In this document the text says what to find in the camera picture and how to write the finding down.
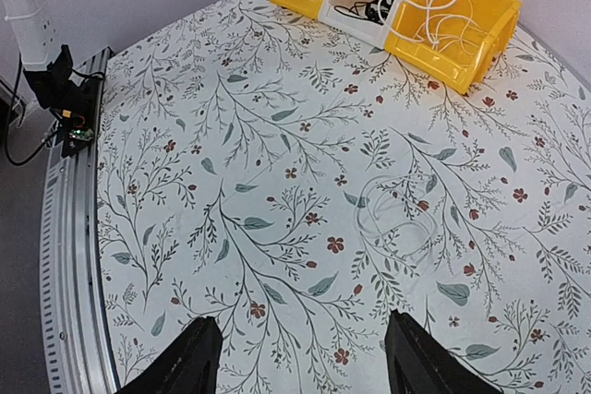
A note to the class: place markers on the right yellow plastic bin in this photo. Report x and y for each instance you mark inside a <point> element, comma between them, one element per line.
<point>454,41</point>

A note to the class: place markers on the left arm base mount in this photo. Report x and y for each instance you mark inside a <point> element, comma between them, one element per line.
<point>70,96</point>

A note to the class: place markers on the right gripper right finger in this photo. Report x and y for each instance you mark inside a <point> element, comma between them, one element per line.
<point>417,363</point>

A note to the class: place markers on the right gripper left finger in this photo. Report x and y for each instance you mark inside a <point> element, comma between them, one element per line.
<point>188,365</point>

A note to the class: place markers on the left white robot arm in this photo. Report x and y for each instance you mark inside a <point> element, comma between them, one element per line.
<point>36,34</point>

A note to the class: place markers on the front aluminium rail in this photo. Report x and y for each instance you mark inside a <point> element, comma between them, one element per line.
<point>75,335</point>

